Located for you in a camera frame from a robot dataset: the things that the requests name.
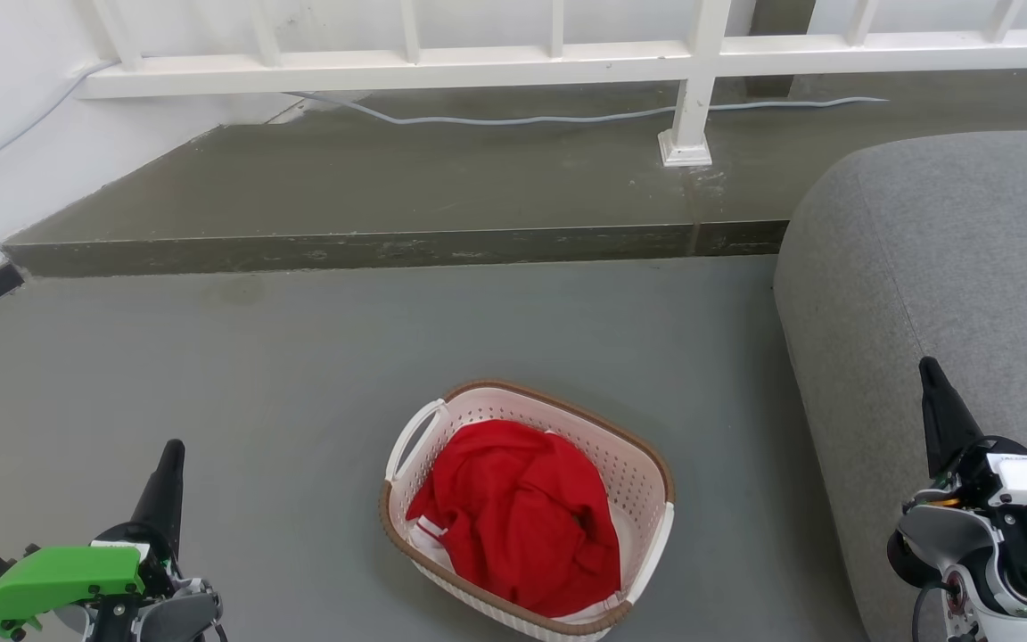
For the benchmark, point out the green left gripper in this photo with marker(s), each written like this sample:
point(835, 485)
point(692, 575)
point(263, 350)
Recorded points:
point(59, 580)

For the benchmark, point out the white perforated laundry basket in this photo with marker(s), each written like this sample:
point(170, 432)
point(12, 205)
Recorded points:
point(631, 473)

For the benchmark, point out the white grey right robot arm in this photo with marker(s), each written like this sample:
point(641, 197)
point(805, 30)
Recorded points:
point(934, 537)

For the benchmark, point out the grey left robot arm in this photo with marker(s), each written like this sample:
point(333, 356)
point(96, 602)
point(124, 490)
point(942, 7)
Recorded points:
point(188, 617)

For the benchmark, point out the grey fabric sofa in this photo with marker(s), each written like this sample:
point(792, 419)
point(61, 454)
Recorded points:
point(968, 267)

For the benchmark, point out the red garment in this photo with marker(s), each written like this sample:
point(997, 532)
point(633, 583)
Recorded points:
point(522, 508)

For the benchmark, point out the white metal railing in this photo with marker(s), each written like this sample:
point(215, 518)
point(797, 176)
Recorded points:
point(389, 64)

